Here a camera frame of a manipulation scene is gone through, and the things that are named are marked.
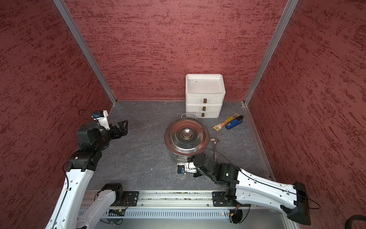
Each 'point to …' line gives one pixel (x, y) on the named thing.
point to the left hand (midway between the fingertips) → (119, 126)
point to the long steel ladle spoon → (214, 140)
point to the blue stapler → (238, 120)
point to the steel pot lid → (187, 136)
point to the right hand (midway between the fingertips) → (191, 158)
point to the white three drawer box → (204, 93)
